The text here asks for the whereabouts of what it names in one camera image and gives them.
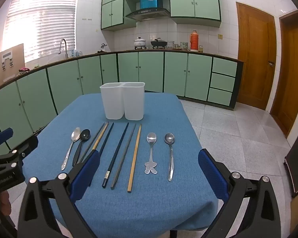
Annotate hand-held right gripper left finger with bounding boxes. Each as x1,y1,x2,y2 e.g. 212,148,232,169
17,150,101,238

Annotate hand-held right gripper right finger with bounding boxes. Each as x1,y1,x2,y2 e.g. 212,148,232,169
198,149,282,238

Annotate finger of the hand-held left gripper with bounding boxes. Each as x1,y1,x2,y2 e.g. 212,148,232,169
0,128,13,154
0,135,39,171

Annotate black chopstick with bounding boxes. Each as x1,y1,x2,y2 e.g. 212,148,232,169
102,122,130,188
88,123,115,187

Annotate black spoon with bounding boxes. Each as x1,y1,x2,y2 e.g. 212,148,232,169
72,129,91,166

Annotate grey chopstick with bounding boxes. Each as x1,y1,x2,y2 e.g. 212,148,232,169
78,122,106,164
110,123,137,190

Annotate wooden chopstick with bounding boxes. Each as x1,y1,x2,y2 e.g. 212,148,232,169
91,122,110,153
127,124,142,192

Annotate silver spoon with patterned handle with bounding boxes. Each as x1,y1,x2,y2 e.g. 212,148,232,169
61,127,81,171

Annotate plain silver spoon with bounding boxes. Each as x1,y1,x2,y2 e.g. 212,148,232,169
164,132,175,181

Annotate silver spoon with rabbit handle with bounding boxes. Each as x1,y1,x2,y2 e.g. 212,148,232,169
144,132,157,175

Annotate white two-compartment utensil holder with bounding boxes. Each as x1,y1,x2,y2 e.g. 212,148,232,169
100,82,146,121

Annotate person's left hand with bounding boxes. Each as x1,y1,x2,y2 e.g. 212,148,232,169
0,191,12,216

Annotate blue tablecloth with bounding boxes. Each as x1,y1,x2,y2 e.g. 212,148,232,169
22,94,219,232

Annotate green base cabinets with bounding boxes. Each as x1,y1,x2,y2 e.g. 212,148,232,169
0,50,244,154

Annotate green cabinet drawer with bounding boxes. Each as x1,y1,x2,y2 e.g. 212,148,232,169
210,72,236,93
207,88,233,107
212,57,238,77

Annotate brown cardboard box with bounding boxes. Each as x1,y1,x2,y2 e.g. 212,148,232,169
0,43,24,86

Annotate steel kitchen faucet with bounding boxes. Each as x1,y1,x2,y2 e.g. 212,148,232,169
58,38,68,60

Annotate white window blinds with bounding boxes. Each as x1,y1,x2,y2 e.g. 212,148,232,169
2,0,79,63

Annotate wooden door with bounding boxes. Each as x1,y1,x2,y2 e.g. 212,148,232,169
271,10,298,138
236,2,277,111

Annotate orange thermos flask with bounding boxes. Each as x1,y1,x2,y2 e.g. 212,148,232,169
190,30,198,52

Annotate black wok with lid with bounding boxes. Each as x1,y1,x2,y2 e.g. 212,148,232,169
151,38,168,49

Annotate white cooking pot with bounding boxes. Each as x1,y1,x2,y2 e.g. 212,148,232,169
134,37,147,49

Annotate black range hood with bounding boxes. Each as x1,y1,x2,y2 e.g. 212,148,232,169
125,8,170,21

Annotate blue box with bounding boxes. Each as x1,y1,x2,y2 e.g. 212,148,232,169
140,0,163,9

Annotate green wall cabinets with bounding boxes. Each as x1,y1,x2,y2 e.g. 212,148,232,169
101,0,222,32

